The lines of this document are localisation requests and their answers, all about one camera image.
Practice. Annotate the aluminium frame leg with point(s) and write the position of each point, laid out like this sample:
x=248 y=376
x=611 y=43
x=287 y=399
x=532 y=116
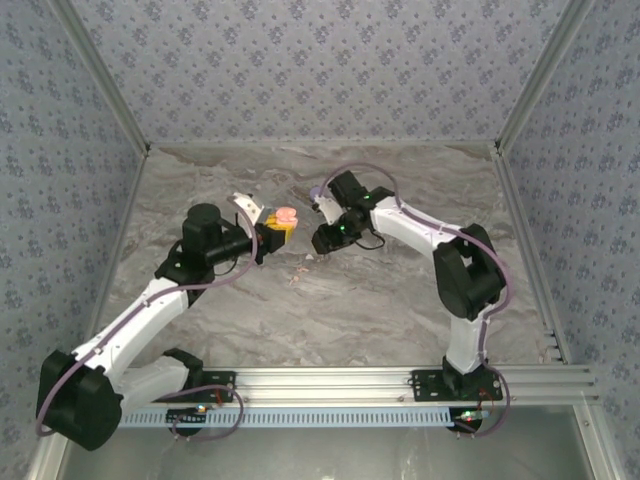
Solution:
x=597 y=450
x=47 y=462

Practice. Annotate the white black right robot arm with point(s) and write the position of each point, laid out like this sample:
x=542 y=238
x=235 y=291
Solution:
x=465 y=340

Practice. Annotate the aluminium side rail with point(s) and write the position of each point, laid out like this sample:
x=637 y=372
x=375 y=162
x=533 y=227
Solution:
x=129 y=207
x=530 y=260

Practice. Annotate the aluminium corner post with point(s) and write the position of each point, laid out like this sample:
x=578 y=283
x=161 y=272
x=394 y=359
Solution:
x=541 y=75
x=102 y=75

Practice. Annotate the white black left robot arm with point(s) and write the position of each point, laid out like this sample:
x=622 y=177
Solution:
x=130 y=325

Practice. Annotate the long aluminium base rail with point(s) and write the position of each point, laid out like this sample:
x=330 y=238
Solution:
x=325 y=382

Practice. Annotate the grey metal panel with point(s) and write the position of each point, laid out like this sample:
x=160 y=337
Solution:
x=325 y=457

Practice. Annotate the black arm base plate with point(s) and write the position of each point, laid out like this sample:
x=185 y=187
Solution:
x=220 y=380
x=425 y=385

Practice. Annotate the small circuit board with LED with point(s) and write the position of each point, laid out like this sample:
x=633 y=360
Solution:
x=187 y=416
x=470 y=416

